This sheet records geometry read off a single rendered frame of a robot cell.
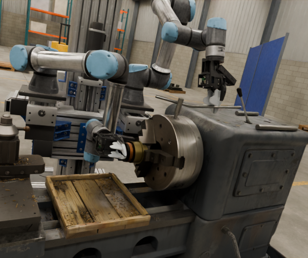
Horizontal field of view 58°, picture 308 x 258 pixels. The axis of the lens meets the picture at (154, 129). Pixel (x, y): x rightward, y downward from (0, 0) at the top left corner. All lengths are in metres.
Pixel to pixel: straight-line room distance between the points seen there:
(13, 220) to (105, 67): 0.66
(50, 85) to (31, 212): 0.83
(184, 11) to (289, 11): 12.41
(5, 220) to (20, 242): 0.07
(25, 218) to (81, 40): 1.14
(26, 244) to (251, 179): 0.89
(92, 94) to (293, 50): 11.91
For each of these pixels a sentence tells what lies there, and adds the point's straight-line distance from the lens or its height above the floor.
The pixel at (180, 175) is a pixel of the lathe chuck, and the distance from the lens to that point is 1.07.
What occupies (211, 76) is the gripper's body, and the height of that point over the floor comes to 1.43.
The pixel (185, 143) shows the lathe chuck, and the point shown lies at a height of 1.17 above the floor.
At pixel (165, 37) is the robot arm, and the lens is 1.18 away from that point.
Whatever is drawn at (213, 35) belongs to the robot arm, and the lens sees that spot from 1.15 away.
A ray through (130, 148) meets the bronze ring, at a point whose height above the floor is 1.11.
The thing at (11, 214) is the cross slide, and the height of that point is 0.97.
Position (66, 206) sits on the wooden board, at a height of 0.89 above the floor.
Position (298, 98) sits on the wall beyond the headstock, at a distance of 12.57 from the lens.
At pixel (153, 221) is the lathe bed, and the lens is 1.11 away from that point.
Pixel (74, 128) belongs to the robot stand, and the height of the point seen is 0.99.
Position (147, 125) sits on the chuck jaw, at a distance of 1.16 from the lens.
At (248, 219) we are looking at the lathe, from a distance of 1.43.
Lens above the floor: 1.46
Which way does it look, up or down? 14 degrees down
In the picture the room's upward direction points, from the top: 12 degrees clockwise
